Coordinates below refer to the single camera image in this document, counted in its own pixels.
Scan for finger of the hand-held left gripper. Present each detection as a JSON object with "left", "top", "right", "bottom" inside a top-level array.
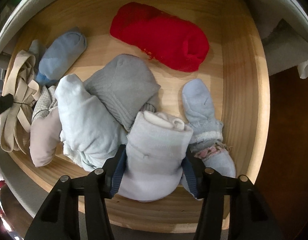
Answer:
[{"left": 0, "top": 94, "right": 14, "bottom": 118}]

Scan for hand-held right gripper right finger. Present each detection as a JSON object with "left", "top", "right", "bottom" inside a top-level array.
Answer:
[{"left": 182, "top": 150, "right": 284, "bottom": 240}]

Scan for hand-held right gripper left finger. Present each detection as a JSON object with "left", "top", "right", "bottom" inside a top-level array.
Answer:
[{"left": 24, "top": 144, "right": 127, "bottom": 240}]

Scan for beige strappy bra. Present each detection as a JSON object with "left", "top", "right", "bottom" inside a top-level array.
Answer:
[{"left": 0, "top": 50, "right": 41, "bottom": 154}]

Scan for white socks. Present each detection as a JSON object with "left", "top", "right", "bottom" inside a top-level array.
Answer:
[{"left": 118, "top": 111, "right": 194, "bottom": 203}]

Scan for light blue underwear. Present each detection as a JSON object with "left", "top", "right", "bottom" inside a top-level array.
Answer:
[{"left": 55, "top": 74, "right": 131, "bottom": 172}]

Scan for wooden drawer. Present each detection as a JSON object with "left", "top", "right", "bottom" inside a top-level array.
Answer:
[{"left": 0, "top": 0, "right": 270, "bottom": 233}]

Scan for red socks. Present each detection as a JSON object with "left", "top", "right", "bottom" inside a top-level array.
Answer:
[{"left": 109, "top": 2, "right": 210, "bottom": 72}]

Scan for beige pink underwear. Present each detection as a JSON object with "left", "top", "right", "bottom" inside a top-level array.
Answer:
[{"left": 30, "top": 109, "right": 67, "bottom": 167}]

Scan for blue sock with floral trim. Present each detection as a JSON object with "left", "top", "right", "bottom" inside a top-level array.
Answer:
[{"left": 180, "top": 141, "right": 236, "bottom": 198}]

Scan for white mesh patterned cloth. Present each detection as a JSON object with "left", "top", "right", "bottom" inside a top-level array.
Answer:
[{"left": 31, "top": 85, "right": 58, "bottom": 120}]

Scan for grey folded cloth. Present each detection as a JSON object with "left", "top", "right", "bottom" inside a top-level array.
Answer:
[{"left": 28, "top": 39, "right": 48, "bottom": 58}]

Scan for light blue fuzzy sock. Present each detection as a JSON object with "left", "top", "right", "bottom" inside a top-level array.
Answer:
[{"left": 181, "top": 79, "right": 224, "bottom": 145}]

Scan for blue rolled socks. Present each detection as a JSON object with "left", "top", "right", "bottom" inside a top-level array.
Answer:
[{"left": 35, "top": 27, "right": 87, "bottom": 87}]

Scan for grey ribbed rolled socks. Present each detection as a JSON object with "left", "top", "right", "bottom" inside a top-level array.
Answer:
[{"left": 84, "top": 54, "right": 161, "bottom": 132}]

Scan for white printed bag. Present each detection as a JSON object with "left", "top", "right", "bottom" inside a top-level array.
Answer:
[{"left": 297, "top": 59, "right": 308, "bottom": 79}]

